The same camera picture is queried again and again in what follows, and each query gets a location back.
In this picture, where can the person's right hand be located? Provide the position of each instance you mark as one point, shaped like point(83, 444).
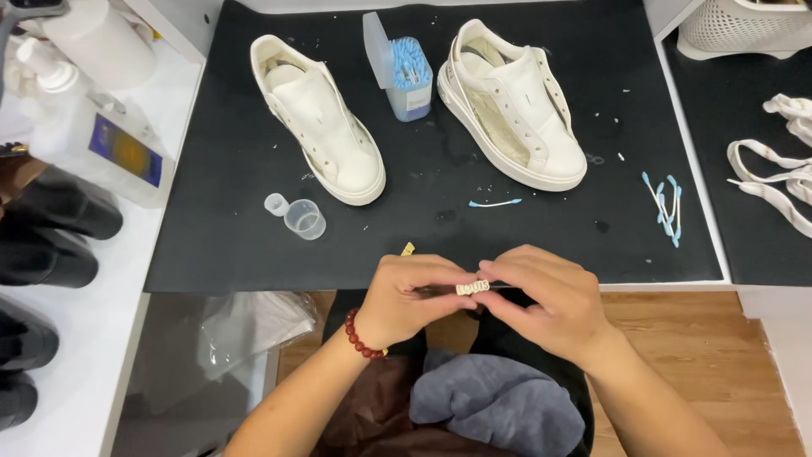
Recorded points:
point(558, 311)

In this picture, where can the person's left hand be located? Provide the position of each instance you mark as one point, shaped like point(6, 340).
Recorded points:
point(393, 304)

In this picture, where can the small cream lettered shoe charm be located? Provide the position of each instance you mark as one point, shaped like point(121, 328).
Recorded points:
point(472, 287)

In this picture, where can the yellow stick tip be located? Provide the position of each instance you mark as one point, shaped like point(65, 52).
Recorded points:
point(408, 249)

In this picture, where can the grey microfibre cloth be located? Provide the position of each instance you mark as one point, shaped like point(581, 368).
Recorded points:
point(495, 400)

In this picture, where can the brown apron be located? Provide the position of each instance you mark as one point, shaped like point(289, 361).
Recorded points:
point(374, 412)

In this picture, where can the clear plastic measuring cup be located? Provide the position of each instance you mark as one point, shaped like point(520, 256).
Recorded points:
point(306, 219)

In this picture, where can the single blue-tipped cotton swab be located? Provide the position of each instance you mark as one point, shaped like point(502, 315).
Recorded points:
point(495, 203)

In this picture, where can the clear plastic bag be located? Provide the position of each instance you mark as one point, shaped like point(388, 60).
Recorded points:
point(254, 330)

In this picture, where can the heap of used cotton swabs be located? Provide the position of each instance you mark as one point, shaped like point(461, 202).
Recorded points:
point(667, 209)

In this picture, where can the small clear plastic cap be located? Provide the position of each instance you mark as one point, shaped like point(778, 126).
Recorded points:
point(276, 204)

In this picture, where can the white sneaker without laces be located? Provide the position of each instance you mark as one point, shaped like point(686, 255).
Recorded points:
point(323, 127)
point(520, 108)

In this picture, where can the large black work mat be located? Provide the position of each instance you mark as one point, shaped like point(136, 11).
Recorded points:
point(222, 209)

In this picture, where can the clear cotton swab box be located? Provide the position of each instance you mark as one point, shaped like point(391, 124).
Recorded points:
point(412, 95)

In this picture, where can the black side mat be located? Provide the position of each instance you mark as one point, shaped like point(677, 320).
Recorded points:
point(723, 158)

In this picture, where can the bundle of blue cotton swabs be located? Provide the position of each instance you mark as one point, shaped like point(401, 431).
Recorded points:
point(409, 63)

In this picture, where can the white shoelaces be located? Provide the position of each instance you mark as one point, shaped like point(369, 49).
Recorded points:
point(771, 190)

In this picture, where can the clear bottle with blue label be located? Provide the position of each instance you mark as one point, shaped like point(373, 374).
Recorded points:
point(108, 149)

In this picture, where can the white perforated plastic basket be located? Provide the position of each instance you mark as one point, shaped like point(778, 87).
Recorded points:
point(742, 28)

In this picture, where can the black leather shoe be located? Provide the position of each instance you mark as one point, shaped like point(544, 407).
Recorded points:
point(63, 206)
point(51, 263)
point(25, 336)
point(16, 400)

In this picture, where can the large white plastic bottle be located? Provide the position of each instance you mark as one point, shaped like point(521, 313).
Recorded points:
point(101, 38)

